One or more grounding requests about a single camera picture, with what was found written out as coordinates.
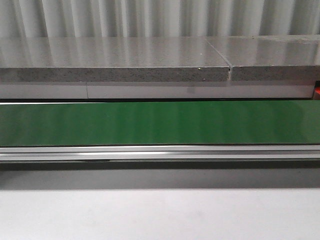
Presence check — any grey stone slab right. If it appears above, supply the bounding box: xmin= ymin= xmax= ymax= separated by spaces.
xmin=206 ymin=35 xmax=320 ymax=85

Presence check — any grey stone slab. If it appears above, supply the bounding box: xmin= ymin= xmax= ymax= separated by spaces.
xmin=0 ymin=37 xmax=229 ymax=83
xmin=206 ymin=35 xmax=320 ymax=85

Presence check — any green conveyor belt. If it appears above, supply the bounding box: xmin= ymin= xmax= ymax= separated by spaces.
xmin=0 ymin=100 xmax=320 ymax=147

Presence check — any grey stone slab left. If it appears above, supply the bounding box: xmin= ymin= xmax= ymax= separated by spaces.
xmin=0 ymin=37 xmax=229 ymax=83

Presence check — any white pleated curtain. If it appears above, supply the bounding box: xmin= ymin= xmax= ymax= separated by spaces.
xmin=0 ymin=0 xmax=320 ymax=38

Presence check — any aluminium conveyor side rail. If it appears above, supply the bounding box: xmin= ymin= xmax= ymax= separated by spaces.
xmin=0 ymin=144 xmax=320 ymax=163

